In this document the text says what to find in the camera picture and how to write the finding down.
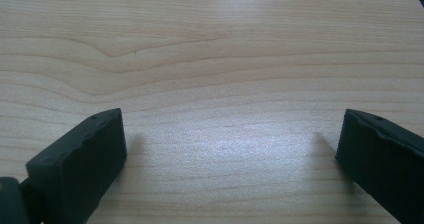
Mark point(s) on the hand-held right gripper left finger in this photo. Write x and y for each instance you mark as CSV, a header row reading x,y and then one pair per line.
x,y
78,165

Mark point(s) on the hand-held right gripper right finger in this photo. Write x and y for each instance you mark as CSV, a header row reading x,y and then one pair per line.
x,y
386,160

